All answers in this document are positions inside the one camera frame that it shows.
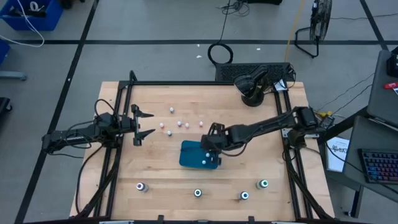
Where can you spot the blue storage crate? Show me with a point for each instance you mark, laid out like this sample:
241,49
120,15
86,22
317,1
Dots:
46,18
3,51

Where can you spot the white paper tag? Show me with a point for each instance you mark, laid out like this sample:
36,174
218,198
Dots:
280,85

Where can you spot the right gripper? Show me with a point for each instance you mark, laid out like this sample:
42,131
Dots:
217,143

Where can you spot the large black food colouring bottle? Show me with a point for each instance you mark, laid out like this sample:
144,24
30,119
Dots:
197,193

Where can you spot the black gooseneck desk lamp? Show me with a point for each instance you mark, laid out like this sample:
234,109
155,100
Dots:
253,99

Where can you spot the white printed paper sheet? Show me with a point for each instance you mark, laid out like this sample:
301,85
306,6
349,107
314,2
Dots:
337,155

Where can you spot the small red tool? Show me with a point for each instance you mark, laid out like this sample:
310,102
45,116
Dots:
391,85

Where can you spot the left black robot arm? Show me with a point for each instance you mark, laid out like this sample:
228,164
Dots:
71,137

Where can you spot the large blue food colouring bottle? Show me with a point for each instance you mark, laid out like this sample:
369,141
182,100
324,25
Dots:
244,195

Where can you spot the grey desk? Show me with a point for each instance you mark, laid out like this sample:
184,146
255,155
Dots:
382,102
357,137

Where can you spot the large green food colouring bottle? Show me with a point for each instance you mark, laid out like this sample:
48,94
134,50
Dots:
263,183

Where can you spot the grey metal table foot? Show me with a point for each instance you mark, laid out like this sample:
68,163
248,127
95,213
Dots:
12,75

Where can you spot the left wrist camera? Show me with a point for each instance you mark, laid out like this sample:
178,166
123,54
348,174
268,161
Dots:
126,123

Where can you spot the black perforated computer case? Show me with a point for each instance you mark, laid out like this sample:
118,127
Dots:
230,72

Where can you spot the backlit black keyboard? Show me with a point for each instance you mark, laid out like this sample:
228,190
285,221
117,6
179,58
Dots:
379,166

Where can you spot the large purple food colouring bottle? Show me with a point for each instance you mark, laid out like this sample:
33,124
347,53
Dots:
140,186

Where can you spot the black equipment base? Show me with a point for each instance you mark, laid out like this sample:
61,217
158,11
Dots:
264,2

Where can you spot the yellow network plug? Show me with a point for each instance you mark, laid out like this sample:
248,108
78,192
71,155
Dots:
325,113

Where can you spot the small pink food colouring bottle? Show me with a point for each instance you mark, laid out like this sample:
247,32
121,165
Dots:
201,124

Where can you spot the small black power box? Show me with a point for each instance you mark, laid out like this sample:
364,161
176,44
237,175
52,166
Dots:
328,122

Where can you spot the black desktop device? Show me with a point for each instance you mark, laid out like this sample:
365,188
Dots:
393,65

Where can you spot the blue plastic bin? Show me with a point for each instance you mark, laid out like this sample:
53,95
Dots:
191,155

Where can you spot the black floor fan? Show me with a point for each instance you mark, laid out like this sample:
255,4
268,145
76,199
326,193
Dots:
321,18

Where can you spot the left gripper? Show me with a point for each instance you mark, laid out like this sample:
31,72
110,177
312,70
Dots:
136,124

